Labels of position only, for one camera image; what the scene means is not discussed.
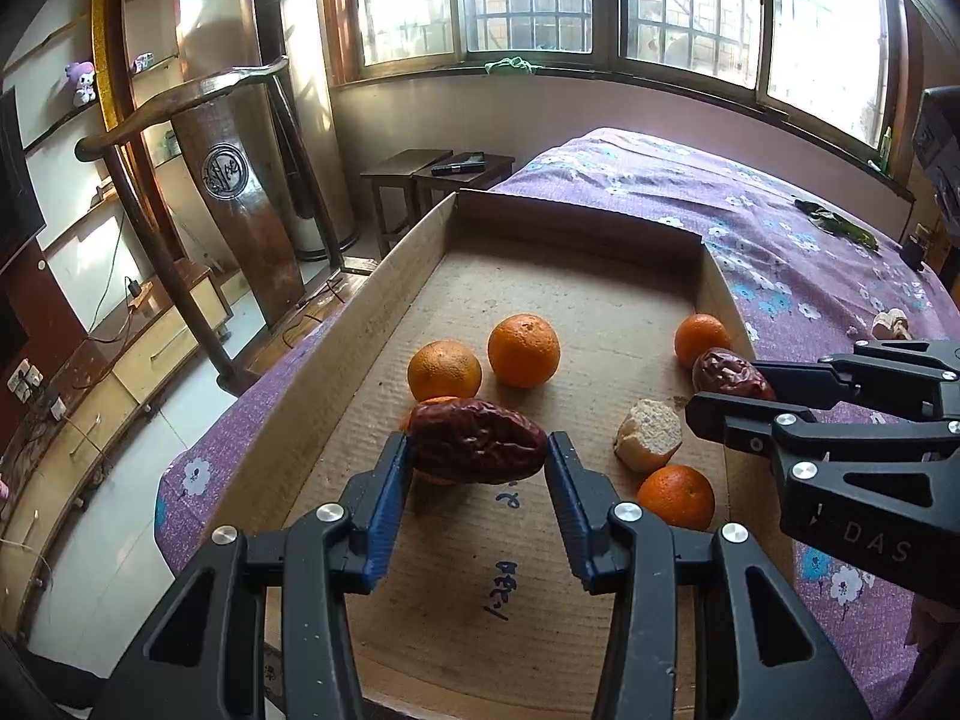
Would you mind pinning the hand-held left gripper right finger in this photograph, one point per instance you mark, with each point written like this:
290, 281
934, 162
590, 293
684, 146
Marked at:
574, 517

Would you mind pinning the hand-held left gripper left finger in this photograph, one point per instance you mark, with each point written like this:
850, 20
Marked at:
384, 517

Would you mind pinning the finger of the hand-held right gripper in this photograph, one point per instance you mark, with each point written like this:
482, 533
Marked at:
735, 424
802, 382

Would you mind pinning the red date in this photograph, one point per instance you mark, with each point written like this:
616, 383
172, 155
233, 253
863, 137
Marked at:
478, 441
731, 375

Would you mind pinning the small orange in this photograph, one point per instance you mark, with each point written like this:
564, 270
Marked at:
437, 477
701, 339
444, 371
676, 496

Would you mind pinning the small peeled sugarcane piece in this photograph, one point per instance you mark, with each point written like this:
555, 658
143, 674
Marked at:
649, 435

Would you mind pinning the large orange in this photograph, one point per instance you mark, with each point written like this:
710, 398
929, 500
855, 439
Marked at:
523, 351

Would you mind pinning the cardboard box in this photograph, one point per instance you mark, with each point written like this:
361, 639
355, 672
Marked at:
480, 300

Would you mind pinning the green leaves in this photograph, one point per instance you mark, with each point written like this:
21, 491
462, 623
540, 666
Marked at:
836, 223

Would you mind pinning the black jar with cork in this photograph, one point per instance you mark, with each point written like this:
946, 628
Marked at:
913, 249

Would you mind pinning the purple floral bedsheet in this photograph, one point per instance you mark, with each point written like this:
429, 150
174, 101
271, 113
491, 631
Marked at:
675, 180

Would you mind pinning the green bottle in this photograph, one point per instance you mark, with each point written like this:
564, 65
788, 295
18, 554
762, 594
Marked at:
886, 146

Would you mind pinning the wooden television cabinet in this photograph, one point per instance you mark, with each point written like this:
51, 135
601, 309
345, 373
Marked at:
150, 345

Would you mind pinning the black charger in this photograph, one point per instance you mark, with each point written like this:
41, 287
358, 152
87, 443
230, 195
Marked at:
133, 289

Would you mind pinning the dark wooden stool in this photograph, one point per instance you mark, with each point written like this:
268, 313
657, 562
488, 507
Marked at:
496, 165
405, 165

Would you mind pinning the black remote control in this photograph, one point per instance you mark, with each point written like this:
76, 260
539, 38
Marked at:
459, 163

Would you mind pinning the white power strip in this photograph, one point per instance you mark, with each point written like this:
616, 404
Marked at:
26, 382

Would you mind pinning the wooden chair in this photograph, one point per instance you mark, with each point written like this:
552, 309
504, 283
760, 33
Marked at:
232, 165

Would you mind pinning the green cloth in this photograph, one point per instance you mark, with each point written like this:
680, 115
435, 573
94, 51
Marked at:
510, 66

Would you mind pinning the barred window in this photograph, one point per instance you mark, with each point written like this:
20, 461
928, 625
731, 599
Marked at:
607, 0

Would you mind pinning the standing air conditioner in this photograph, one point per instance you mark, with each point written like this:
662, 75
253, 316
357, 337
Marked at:
315, 90

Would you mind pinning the black television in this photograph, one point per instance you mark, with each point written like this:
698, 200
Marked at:
15, 187

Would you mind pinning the purple plush toy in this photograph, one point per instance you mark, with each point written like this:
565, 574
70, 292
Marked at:
81, 82

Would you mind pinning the white wall shelf unit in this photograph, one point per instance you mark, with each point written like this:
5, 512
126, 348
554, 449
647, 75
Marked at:
52, 60

